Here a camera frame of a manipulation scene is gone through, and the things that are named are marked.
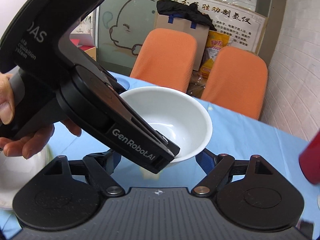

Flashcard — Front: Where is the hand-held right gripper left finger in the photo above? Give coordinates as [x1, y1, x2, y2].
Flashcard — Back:
[44, 150, 125, 197]

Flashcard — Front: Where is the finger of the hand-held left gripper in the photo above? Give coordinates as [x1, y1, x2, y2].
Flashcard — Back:
[99, 66, 181, 156]

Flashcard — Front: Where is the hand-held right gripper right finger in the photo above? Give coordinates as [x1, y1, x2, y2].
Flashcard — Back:
[191, 150, 276, 197]

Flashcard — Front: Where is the plain white bowl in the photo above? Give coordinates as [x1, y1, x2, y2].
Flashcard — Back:
[119, 86, 213, 170]

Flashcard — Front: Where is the person's left hand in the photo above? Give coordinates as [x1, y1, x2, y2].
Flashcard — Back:
[0, 72, 83, 158]

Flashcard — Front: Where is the blue cartoon printed tablecloth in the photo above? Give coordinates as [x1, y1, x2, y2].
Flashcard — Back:
[0, 70, 320, 240]

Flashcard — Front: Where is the orange chair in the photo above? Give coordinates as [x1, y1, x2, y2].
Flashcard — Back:
[201, 46, 268, 120]
[129, 28, 198, 93]

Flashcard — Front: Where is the clear plastic bag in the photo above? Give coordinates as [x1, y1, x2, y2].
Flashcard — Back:
[187, 71, 208, 98]

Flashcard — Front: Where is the frosted glass panel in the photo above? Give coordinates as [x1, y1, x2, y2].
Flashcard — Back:
[96, 0, 163, 78]

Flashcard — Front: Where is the white floral plate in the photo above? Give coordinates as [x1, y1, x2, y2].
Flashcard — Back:
[0, 150, 54, 210]

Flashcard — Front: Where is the brown paper bag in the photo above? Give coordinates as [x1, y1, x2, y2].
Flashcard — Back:
[154, 14, 210, 72]

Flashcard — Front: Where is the red thermos jug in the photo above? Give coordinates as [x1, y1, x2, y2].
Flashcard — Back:
[299, 129, 320, 186]

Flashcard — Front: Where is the yellow snack packet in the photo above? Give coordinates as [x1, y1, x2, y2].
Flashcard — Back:
[199, 30, 230, 79]

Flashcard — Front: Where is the black cloth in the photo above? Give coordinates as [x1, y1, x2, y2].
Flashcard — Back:
[156, 0, 217, 32]

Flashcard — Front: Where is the white text wall poster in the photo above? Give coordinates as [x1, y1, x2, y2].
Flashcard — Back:
[164, 0, 268, 54]

